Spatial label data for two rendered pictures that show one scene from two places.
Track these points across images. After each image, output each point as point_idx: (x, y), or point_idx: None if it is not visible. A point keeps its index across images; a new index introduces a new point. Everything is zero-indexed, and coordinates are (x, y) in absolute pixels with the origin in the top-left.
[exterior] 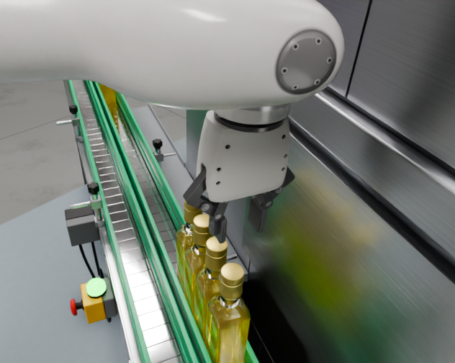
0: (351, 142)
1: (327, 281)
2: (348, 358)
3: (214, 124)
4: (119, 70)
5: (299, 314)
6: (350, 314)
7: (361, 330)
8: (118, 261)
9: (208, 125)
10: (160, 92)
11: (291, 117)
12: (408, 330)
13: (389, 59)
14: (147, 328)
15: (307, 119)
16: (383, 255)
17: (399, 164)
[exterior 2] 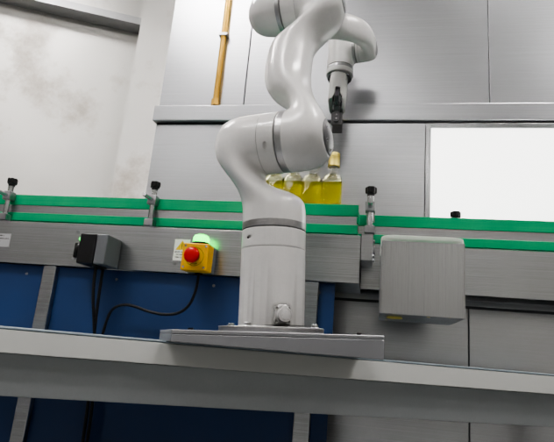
0: (349, 110)
1: (357, 169)
2: (380, 192)
3: (341, 72)
4: (355, 29)
5: None
6: (374, 170)
7: (382, 171)
8: (232, 201)
9: (337, 73)
10: (364, 36)
11: None
12: (399, 150)
13: (350, 87)
14: None
15: None
16: (379, 134)
17: (371, 106)
